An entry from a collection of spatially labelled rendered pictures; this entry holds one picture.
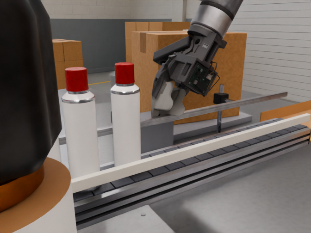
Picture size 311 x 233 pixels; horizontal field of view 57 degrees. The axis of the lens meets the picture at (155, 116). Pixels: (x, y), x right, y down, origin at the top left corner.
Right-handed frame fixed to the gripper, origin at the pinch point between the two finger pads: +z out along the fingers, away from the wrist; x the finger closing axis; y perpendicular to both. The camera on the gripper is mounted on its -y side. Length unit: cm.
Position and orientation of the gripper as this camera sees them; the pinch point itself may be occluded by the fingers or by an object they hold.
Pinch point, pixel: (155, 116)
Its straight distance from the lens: 61.5
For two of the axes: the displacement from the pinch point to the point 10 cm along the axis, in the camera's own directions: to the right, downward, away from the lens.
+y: 5.4, 3.3, -7.8
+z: -4.6, 8.9, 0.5
